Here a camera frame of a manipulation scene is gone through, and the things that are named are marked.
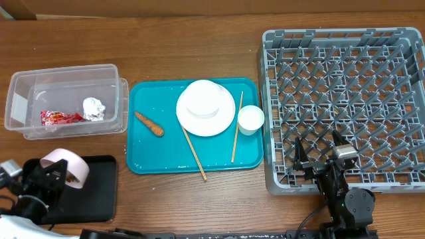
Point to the wooden chopstick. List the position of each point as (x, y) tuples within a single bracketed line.
[(237, 128), (194, 154)]

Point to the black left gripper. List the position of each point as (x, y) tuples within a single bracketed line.
[(39, 180)]

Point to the grey dishwasher rack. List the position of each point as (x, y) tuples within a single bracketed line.
[(367, 84)]

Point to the red snack wrapper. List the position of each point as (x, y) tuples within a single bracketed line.
[(59, 118)]

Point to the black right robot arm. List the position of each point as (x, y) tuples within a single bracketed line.
[(351, 210)]

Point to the pink bowl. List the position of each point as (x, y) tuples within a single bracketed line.
[(77, 168)]

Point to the clear plastic bin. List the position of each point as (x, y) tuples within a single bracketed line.
[(64, 90)]

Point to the orange carrot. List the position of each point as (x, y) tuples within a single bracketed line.
[(153, 127)]

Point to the white plate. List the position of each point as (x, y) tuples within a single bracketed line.
[(206, 127)]

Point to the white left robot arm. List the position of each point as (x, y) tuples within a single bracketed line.
[(13, 225)]

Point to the white bowl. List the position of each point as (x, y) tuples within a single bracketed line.
[(202, 98)]

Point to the white paper cup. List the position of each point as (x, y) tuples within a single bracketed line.
[(250, 119)]

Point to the black tray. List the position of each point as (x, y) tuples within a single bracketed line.
[(94, 202)]

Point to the teal plastic tray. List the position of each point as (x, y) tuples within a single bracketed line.
[(149, 154)]

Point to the wooden chopstick right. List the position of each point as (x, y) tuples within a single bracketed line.
[(237, 128)]

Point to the foil ball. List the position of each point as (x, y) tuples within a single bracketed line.
[(93, 109)]

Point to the wooden chopstick left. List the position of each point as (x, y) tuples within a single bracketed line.
[(194, 154)]

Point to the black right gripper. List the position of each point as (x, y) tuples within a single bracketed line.
[(299, 155)]

